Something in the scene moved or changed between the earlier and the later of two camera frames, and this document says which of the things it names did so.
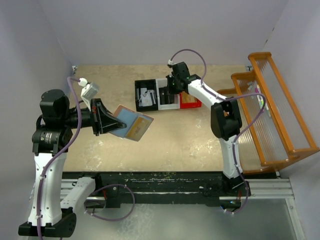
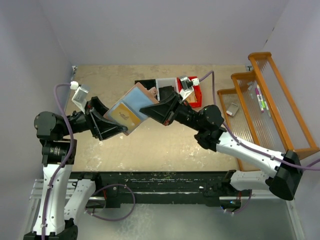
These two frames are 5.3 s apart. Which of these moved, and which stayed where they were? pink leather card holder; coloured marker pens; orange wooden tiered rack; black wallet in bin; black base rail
Moved: pink leather card holder
Stayed: coloured marker pens; orange wooden tiered rack; black base rail; black wallet in bin
